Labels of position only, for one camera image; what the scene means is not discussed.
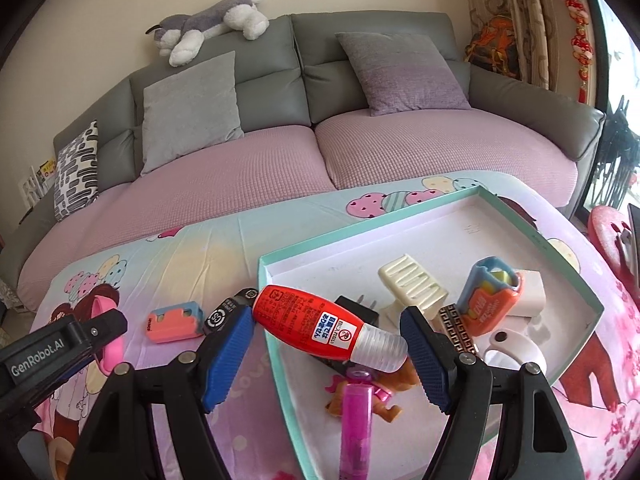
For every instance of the pink plastic stool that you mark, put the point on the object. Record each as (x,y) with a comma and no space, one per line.
(607,232)

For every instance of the black toy car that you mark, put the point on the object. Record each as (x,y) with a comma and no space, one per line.
(220,317)

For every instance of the blue and orange toy cutter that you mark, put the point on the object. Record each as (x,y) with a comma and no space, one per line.
(487,305)

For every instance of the magenta lip balm tube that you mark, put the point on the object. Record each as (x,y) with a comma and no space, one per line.
(356,425)

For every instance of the red hanging knot decoration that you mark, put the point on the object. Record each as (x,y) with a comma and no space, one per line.
(577,25)

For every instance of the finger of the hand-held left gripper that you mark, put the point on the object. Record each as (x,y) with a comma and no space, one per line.
(102,330)

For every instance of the husky plush toy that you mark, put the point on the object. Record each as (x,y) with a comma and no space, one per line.
(210,22)

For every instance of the pink puppy toy figure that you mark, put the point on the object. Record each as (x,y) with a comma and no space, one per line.
(385,410)

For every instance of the red glue bottle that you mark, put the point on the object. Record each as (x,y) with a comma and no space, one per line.
(300,315)

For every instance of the pink toy watch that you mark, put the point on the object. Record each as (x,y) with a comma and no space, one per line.
(102,305)

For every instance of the grey sofa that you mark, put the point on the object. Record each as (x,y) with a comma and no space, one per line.
(270,45)

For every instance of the white power adapter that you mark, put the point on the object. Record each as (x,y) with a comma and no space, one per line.
(527,292)

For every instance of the purple grey pillow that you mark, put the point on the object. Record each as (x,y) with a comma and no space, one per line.
(400,70)

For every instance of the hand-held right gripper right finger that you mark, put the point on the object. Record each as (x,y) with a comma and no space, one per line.
(425,355)

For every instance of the orange bag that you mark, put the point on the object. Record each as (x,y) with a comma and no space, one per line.
(492,47)

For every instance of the pink sofa seat cover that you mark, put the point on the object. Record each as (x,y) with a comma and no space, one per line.
(425,145)
(210,175)

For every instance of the teal cardboard box lid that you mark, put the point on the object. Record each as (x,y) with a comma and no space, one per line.
(350,270)

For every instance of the black power adapter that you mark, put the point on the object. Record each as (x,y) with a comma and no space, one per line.
(360,310)

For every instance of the brown patterned rectangular block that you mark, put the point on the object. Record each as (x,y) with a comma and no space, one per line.
(460,332)

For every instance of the black and white patterned pillow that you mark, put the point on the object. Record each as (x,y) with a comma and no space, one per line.
(75,170)

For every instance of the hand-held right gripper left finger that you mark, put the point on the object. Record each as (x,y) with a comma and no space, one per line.
(227,355)

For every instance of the white round plastic gadget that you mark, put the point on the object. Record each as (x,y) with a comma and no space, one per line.
(520,347)

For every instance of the orange and blue stapler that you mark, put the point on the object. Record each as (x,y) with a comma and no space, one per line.
(175,322)

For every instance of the white book rack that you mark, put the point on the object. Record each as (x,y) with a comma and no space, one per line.
(37,182)

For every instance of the cartoon printed blanket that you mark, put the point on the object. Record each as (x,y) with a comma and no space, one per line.
(200,250)

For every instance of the cream hair claw clip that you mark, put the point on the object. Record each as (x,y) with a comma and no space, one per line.
(410,280)

